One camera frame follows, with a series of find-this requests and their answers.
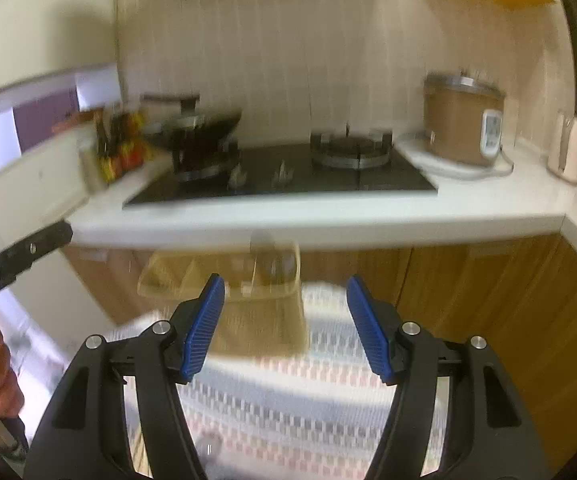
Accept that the black glass gas cooktop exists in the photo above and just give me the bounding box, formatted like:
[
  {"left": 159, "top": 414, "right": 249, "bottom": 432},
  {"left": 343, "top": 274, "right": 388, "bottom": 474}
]
[{"left": 122, "top": 141, "right": 440, "bottom": 209}]

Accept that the cluster of condiment bottles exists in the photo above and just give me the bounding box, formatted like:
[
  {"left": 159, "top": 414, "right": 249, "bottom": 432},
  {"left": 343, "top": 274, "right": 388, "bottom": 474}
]
[{"left": 94, "top": 109, "right": 150, "bottom": 182}]

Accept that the beige woven mat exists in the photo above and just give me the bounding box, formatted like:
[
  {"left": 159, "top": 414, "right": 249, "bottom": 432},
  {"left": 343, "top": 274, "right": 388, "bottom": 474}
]
[{"left": 211, "top": 296, "right": 311, "bottom": 359}]

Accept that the white board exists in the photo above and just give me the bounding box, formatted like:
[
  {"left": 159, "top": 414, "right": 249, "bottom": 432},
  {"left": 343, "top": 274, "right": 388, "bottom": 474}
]
[{"left": 393, "top": 131, "right": 515, "bottom": 179}]

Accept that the clear plastic container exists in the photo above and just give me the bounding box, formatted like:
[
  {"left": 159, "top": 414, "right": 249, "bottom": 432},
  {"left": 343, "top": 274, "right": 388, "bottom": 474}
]
[{"left": 137, "top": 242, "right": 303, "bottom": 303}]

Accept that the wooden base cabinet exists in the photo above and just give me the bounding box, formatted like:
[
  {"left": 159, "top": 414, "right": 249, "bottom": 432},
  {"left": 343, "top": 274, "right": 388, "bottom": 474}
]
[{"left": 62, "top": 234, "right": 577, "bottom": 466}]

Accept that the white kettle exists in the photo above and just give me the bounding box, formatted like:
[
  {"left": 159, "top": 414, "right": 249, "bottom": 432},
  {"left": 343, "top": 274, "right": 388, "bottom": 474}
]
[{"left": 547, "top": 110, "right": 577, "bottom": 184}]

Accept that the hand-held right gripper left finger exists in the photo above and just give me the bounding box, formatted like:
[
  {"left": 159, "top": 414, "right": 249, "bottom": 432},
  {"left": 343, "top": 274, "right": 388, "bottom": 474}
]
[{"left": 23, "top": 273, "right": 226, "bottom": 480}]

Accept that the black wok with lid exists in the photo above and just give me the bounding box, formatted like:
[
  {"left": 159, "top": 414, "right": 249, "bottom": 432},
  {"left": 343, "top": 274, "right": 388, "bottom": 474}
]
[{"left": 141, "top": 92, "right": 243, "bottom": 173}]

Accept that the metal gas burner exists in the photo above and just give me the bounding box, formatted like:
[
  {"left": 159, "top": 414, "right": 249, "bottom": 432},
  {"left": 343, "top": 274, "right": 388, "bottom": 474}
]
[{"left": 310, "top": 129, "right": 395, "bottom": 169}]

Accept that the brown rice cooker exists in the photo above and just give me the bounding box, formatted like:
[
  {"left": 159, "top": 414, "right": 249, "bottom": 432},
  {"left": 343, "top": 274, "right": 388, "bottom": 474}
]
[{"left": 423, "top": 72, "right": 507, "bottom": 166}]

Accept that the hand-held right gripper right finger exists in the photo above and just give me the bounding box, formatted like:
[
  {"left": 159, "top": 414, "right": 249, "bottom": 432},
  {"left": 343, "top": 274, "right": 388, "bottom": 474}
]
[{"left": 346, "top": 275, "right": 554, "bottom": 480}]

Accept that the metal stove knob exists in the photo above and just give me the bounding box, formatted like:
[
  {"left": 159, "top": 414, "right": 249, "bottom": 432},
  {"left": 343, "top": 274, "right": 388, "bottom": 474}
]
[
  {"left": 227, "top": 162, "right": 250, "bottom": 190},
  {"left": 272, "top": 159, "right": 295, "bottom": 187}
]

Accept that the patterned floor mat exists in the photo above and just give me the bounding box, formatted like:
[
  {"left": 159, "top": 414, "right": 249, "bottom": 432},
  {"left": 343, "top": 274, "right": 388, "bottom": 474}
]
[{"left": 108, "top": 282, "right": 450, "bottom": 480}]

